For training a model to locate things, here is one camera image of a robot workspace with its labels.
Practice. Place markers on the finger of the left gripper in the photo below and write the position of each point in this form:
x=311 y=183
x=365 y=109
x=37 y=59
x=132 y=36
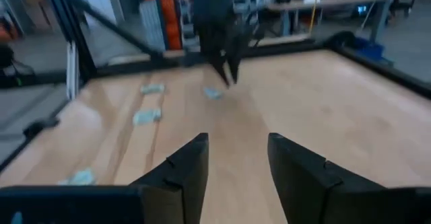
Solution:
x=221 y=71
x=234 y=70

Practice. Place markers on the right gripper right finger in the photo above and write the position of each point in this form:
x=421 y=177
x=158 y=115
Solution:
x=309 y=190

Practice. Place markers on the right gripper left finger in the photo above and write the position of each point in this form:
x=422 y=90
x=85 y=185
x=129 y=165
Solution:
x=182 y=183

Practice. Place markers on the green-white sweetener packet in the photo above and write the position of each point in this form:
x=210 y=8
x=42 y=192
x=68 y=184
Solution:
x=213 y=93
x=147 y=116
x=152 y=88
x=80 y=178

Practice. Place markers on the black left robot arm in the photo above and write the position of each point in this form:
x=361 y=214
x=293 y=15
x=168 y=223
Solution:
x=212 y=2

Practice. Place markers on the orange storage rack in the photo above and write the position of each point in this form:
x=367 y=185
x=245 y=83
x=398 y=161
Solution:
x=168 y=15

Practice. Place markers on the grey workbench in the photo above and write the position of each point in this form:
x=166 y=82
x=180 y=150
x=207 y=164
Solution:
x=336 y=0

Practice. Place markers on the blue plastic bin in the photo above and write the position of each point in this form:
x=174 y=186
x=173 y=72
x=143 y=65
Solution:
x=368 y=48

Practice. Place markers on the white aluminium bar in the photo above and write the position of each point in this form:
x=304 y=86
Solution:
x=72 y=69

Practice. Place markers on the black office chair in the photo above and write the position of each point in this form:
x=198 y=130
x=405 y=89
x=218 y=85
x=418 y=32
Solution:
x=6 y=61

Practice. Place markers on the black metal table frame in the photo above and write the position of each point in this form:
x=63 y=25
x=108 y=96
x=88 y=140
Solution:
x=404 y=80

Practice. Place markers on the black frame clamp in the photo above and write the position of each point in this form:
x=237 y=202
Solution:
x=40 y=127

